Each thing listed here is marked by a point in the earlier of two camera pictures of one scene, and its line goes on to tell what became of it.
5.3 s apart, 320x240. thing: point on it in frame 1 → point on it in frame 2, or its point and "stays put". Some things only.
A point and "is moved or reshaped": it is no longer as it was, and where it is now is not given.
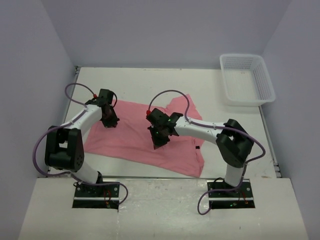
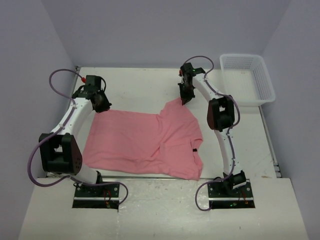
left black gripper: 113,122 → 105,106
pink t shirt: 132,138 is moved or reshaped
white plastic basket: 246,79 stays put
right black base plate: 242,198 stays put
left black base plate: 96,196 stays put
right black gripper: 157,142 → 185,97
